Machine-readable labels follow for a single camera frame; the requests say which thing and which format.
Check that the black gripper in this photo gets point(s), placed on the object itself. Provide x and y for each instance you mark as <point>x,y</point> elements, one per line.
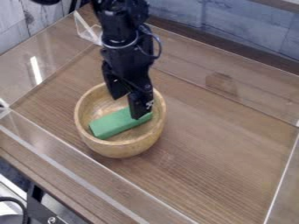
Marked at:
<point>126,70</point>

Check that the green rectangular block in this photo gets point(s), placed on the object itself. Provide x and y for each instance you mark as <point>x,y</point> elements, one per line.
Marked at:
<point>116,123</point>

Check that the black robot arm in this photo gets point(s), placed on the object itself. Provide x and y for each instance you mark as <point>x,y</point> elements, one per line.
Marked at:
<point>121,16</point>

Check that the wooden bowl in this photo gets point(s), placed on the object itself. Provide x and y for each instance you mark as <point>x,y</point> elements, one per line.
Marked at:
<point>97,104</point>

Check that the clear acrylic corner bracket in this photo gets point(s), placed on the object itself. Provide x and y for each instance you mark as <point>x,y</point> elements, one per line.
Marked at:
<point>89,32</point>

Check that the clear acrylic tray wall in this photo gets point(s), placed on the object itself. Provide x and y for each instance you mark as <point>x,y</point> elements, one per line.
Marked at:
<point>84,184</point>

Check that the black metal table frame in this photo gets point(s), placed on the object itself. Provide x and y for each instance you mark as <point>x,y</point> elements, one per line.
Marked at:
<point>46,210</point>

